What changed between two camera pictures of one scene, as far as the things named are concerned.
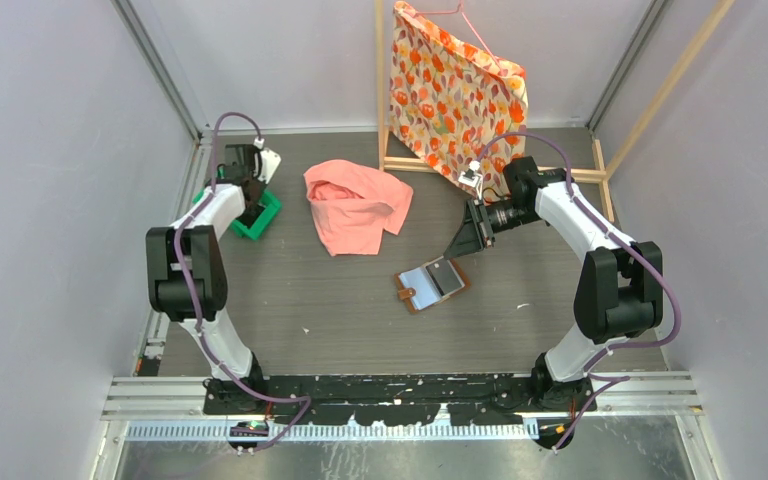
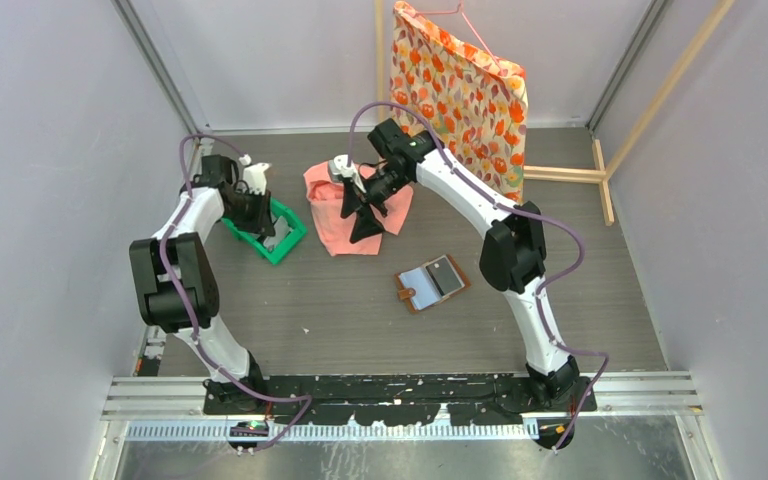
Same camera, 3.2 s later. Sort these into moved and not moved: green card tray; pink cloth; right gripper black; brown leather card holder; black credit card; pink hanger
Moved: right gripper black; green card tray
Not moved: brown leather card holder; pink cloth; black credit card; pink hanger
